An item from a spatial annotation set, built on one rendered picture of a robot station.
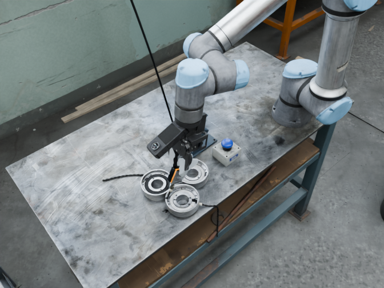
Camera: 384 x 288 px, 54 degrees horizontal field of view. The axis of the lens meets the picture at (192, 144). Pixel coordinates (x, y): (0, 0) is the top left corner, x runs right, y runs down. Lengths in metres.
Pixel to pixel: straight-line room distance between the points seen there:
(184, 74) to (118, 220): 0.53
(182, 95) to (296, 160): 0.88
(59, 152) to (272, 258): 1.18
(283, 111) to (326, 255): 0.93
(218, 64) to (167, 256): 0.73
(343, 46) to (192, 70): 0.46
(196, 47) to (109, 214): 0.57
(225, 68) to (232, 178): 0.44
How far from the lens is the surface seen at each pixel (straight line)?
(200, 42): 1.04
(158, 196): 1.18
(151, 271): 1.37
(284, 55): 3.26
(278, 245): 2.06
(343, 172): 2.44
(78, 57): 2.76
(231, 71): 0.95
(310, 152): 1.73
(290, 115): 1.42
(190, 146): 1.01
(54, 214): 1.26
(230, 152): 1.27
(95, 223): 1.20
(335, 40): 1.13
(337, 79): 1.22
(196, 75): 0.88
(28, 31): 2.55
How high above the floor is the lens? 1.79
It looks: 47 degrees down
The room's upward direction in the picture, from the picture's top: 2 degrees counter-clockwise
